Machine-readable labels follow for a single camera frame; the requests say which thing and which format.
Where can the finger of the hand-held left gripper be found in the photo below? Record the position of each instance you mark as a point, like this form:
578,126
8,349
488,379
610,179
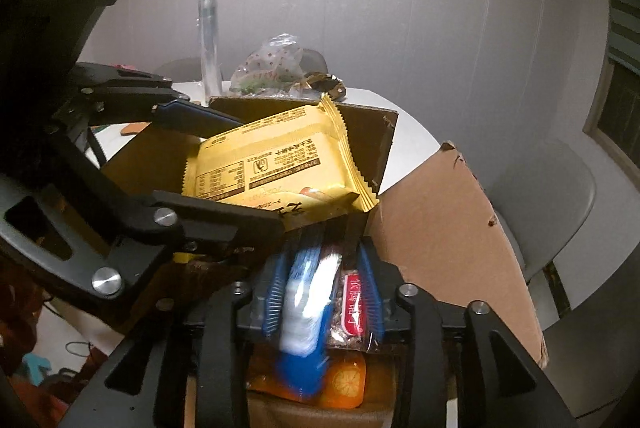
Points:
185,112
220,220

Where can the grey chair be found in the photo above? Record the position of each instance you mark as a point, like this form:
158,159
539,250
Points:
315,60
542,198
177,66

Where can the blue plastic stool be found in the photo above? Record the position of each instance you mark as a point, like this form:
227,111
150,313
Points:
35,365

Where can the yellow snack packet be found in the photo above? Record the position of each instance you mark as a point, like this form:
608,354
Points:
280,157

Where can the orange flat item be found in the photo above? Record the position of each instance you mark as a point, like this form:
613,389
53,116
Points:
136,127

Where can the brown cardboard box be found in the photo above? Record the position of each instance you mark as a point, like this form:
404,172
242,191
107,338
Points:
440,218

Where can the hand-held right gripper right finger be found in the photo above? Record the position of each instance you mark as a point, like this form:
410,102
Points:
372,298

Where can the orange snack packet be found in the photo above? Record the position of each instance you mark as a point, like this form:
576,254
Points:
345,380

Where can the clear packet with red label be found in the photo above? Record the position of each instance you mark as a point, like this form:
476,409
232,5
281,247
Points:
350,308

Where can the window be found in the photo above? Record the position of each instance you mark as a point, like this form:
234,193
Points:
617,107

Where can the clear plastic tube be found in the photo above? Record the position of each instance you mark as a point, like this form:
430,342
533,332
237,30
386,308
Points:
209,42

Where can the black metal frame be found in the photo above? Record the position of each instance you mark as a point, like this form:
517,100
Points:
96,147

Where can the blue and white snack packet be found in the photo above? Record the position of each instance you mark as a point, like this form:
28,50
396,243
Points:
305,308

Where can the black and gold item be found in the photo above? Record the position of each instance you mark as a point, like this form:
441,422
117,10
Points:
325,82

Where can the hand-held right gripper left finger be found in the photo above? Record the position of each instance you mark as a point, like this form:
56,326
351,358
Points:
274,298

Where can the striped curtain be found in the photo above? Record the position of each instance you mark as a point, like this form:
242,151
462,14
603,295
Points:
622,7

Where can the dotted clear plastic bag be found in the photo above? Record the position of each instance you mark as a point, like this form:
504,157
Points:
265,67

